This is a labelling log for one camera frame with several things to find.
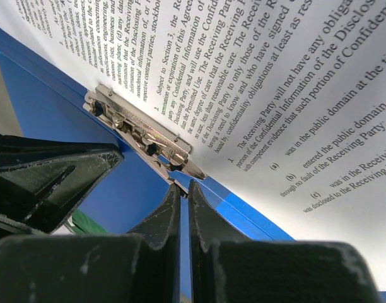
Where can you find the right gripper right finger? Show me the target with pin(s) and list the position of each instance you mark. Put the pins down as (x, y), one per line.
(228, 266)

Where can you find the metal folder clip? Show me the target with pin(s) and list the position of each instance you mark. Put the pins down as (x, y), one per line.
(162, 150)

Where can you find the blue file folder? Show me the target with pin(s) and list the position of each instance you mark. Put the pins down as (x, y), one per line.
(324, 180)

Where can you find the green folded t-shirt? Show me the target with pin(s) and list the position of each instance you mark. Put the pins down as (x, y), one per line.
(79, 223)

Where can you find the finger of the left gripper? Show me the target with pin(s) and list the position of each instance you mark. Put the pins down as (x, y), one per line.
(43, 182)

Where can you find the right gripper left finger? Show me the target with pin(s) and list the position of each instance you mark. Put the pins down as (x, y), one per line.
(140, 266)

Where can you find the printed white paper sheets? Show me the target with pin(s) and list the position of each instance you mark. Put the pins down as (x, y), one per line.
(195, 67)

